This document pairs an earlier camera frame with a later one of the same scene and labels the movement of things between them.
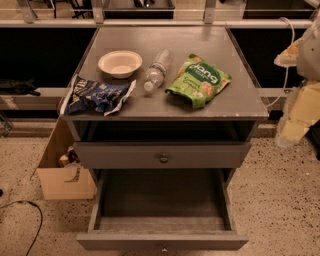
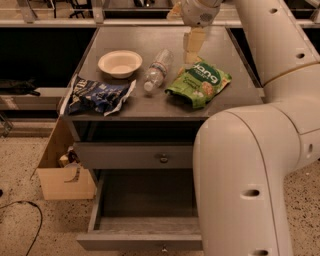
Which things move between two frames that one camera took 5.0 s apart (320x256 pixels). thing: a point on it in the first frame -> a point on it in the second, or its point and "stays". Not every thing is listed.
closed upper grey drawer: [160, 155] stays
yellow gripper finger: [300, 112] -> [193, 41]
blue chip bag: [82, 96] stays
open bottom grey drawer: [161, 209] stays
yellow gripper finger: [289, 56] -> [175, 13]
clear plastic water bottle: [157, 70] stays
